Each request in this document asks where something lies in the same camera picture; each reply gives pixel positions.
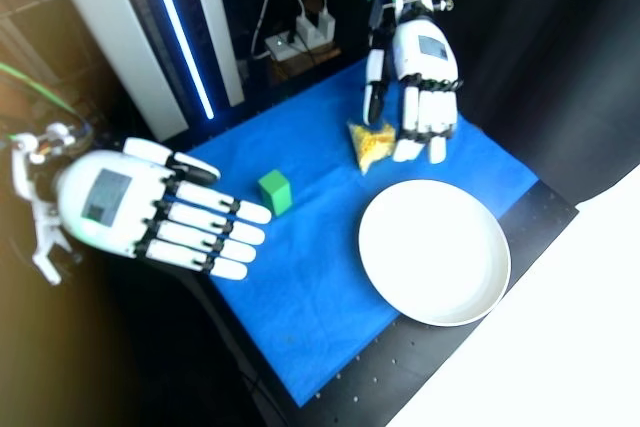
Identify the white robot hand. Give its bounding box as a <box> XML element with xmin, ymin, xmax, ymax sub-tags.
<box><xmin>362</xmin><ymin>16</ymin><xmax>464</xmax><ymax>166</ymax></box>
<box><xmin>55</xmin><ymin>136</ymin><xmax>274</xmax><ymax>282</ymax></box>

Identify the yellow bag of snacks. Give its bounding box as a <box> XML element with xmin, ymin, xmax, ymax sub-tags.
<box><xmin>347</xmin><ymin>119</ymin><xmax>399</xmax><ymax>177</ymax></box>

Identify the green cube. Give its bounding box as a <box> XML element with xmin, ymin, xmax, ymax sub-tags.
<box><xmin>257</xmin><ymin>169</ymin><xmax>294</xmax><ymax>218</ymax></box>

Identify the white round plate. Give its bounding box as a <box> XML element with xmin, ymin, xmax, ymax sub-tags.
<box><xmin>357</xmin><ymin>178</ymin><xmax>512</xmax><ymax>328</ymax></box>

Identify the white power strip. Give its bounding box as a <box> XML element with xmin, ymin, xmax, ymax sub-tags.
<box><xmin>294</xmin><ymin>13</ymin><xmax>337</xmax><ymax>49</ymax></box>

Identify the brown box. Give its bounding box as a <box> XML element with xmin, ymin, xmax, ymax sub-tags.
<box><xmin>268</xmin><ymin>46</ymin><xmax>342</xmax><ymax>84</ymax></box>

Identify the white power adapter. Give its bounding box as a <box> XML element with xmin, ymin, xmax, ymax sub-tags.
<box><xmin>263</xmin><ymin>31</ymin><xmax>302</xmax><ymax>61</ymax></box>

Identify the white pillar with blue light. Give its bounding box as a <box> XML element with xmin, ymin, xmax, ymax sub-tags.
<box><xmin>42</xmin><ymin>0</ymin><xmax>246</xmax><ymax>143</ymax></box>

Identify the blue cloth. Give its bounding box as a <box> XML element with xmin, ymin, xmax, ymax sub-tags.
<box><xmin>187</xmin><ymin>56</ymin><xmax>540</xmax><ymax>408</ymax></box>

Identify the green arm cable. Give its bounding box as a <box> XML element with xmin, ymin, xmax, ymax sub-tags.
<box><xmin>0</xmin><ymin>61</ymin><xmax>77</xmax><ymax>117</ymax></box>

